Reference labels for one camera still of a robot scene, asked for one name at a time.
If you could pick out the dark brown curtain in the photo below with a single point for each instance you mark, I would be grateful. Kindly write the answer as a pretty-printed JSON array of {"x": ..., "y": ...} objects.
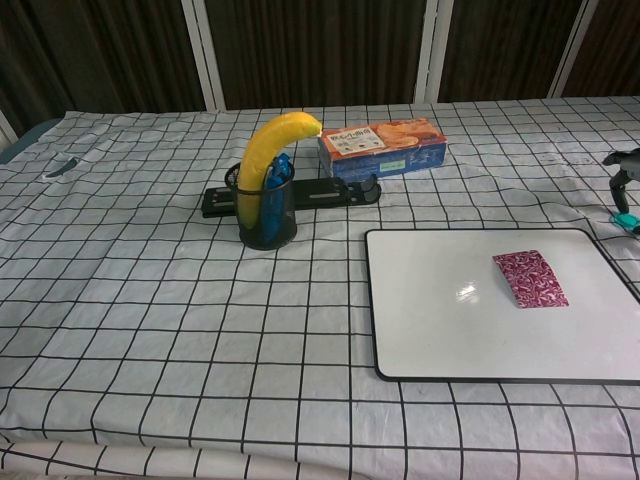
[{"x": 320, "y": 50}]

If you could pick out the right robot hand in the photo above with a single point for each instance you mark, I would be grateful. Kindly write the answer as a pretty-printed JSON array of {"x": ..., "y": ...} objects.
[{"x": 625, "y": 167}]

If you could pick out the blue plastic toy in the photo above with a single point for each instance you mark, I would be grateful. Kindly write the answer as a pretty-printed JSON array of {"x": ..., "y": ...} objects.
[{"x": 276, "y": 192}]

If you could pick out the white window frame post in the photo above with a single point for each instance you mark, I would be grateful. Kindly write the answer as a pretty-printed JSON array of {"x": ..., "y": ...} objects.
[
  {"x": 202, "y": 52},
  {"x": 427, "y": 50},
  {"x": 572, "y": 47}
]

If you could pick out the white board black frame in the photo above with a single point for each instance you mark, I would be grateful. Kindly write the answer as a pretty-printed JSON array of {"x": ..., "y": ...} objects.
[{"x": 450, "y": 320}]

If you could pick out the black flat metal bracket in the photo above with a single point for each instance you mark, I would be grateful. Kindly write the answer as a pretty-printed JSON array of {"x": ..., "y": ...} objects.
[{"x": 330, "y": 192}]

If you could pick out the yellow toy banana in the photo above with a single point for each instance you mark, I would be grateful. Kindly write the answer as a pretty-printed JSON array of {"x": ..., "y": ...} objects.
[{"x": 262, "y": 150}]

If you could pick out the teal round cap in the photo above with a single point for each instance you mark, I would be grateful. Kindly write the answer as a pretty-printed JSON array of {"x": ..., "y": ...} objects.
[{"x": 626, "y": 220}]

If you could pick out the black mesh pen holder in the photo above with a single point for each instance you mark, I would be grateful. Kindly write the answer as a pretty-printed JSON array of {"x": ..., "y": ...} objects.
[{"x": 267, "y": 220}]

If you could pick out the orange blue biscuit box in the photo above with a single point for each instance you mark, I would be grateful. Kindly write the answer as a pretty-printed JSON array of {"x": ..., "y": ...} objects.
[{"x": 385, "y": 147}]

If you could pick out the white black grid tablecloth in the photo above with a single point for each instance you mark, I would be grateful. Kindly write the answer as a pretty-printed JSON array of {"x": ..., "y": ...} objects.
[{"x": 150, "y": 325}]

